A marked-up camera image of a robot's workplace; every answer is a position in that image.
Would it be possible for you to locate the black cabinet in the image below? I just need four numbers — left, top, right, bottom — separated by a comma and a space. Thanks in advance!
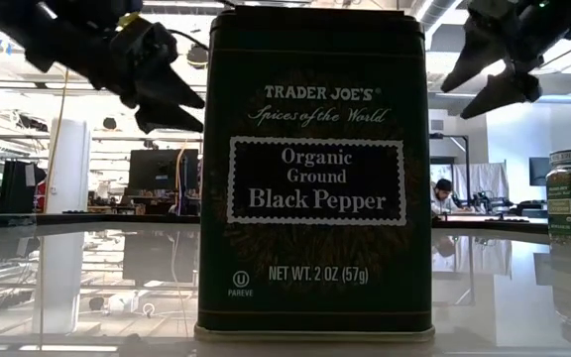
0, 159, 48, 214

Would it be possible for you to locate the black aluminium table frame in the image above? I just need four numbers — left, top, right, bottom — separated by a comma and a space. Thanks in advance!
0, 211, 549, 237

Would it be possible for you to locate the white round column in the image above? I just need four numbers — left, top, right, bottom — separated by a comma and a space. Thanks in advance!
45, 117, 92, 215

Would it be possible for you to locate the dark wall monitor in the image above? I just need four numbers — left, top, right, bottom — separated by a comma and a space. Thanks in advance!
528, 157, 552, 187

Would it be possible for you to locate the black computer monitor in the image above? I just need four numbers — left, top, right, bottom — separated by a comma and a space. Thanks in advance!
128, 148, 201, 194

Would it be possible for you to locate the silver spiral air duct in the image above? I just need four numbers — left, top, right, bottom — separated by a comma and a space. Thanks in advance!
416, 0, 465, 34

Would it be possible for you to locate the yellow hanging cable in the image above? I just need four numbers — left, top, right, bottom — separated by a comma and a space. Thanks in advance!
42, 68, 70, 214

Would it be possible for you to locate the black pepper tin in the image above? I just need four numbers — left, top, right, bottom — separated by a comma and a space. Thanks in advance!
194, 5, 436, 343

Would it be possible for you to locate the person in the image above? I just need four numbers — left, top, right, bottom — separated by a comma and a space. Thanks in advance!
431, 178, 470, 215

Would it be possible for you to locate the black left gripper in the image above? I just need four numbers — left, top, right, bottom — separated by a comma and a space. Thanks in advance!
96, 17, 206, 134

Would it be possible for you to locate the white hanging cloth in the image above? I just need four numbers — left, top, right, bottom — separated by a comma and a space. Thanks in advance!
451, 162, 510, 199

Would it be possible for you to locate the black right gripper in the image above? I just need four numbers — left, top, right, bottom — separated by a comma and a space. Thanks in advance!
441, 0, 571, 120

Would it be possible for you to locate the black stand frame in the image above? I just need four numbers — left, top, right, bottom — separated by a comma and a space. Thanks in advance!
431, 132, 471, 215

